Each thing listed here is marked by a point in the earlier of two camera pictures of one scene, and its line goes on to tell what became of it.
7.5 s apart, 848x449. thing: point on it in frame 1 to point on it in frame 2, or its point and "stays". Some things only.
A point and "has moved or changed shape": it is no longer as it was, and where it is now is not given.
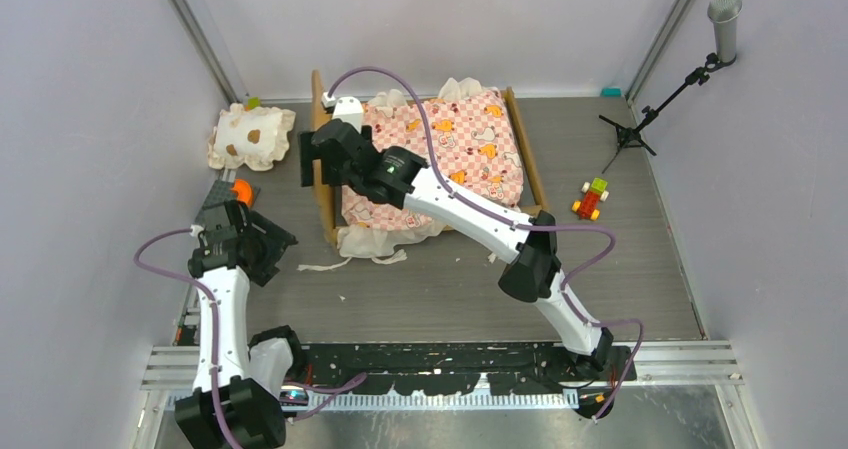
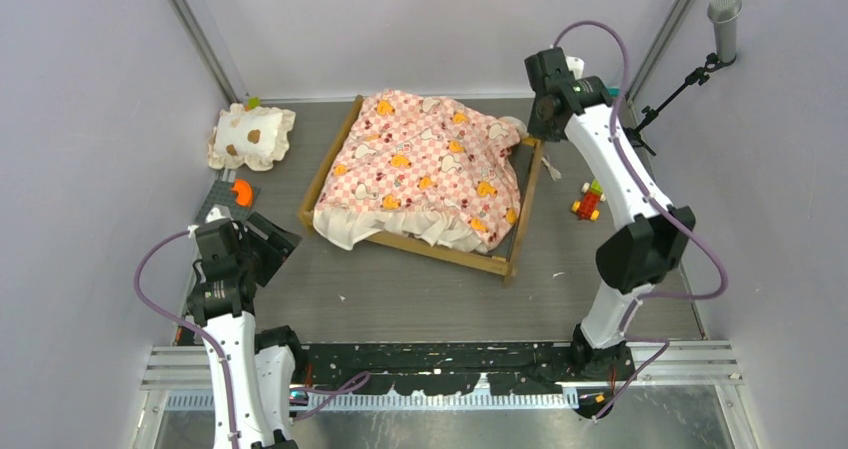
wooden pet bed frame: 324,195 to 313,206
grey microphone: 724,8 stays
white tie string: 398,257 to 553,171
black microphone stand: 632,137 stays
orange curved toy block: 243,190 stays
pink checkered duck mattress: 467,133 has moved or changed shape
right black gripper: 307,155 to 538,131
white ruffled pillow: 257,137 stays
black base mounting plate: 461,367 stays
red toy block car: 593,193 stays
